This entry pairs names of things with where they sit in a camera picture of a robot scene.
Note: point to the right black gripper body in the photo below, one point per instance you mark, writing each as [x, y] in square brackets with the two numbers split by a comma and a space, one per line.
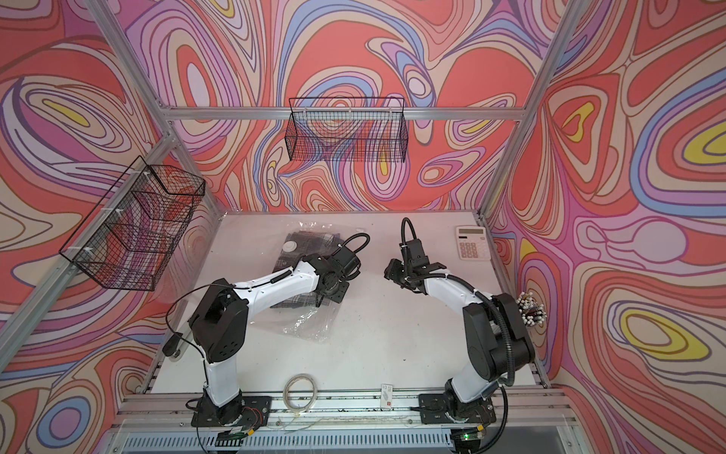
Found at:
[399, 272]

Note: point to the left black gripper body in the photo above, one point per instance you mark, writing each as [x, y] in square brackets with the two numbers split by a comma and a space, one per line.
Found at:
[339, 291]

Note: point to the grey plaid shirt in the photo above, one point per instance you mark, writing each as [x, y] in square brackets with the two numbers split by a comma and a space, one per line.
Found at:
[309, 242]

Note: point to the clear plastic vacuum bag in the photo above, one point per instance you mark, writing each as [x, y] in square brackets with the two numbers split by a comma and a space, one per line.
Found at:
[309, 324]

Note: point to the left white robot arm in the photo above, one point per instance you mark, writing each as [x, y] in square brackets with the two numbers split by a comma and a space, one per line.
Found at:
[219, 323]

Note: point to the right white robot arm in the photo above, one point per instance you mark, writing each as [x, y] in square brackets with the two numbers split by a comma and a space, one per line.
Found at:
[497, 341]

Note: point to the white bag valve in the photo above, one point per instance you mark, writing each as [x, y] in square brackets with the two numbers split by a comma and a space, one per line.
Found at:
[290, 246]

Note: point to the white pink calculator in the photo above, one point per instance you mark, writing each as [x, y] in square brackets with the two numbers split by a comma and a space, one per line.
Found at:
[472, 243]

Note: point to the small white tag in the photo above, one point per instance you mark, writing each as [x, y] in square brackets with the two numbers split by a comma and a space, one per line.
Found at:
[386, 395]

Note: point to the cup of pens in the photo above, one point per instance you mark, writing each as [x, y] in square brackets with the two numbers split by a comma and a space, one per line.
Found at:
[532, 312]

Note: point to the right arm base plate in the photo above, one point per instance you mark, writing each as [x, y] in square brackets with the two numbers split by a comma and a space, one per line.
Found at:
[445, 408]

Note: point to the back black wire basket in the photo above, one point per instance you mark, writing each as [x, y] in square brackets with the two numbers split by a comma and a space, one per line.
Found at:
[334, 129]

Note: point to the black wire basket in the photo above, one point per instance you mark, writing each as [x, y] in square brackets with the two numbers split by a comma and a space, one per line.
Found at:
[334, 129]
[135, 234]

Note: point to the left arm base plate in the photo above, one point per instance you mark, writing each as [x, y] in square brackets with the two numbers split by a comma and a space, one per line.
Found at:
[246, 411]

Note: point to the aluminium frame rail front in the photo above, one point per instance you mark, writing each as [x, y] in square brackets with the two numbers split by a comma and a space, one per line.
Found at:
[525, 420]

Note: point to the left black wire basket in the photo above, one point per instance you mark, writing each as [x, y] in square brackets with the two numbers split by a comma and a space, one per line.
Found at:
[135, 234]

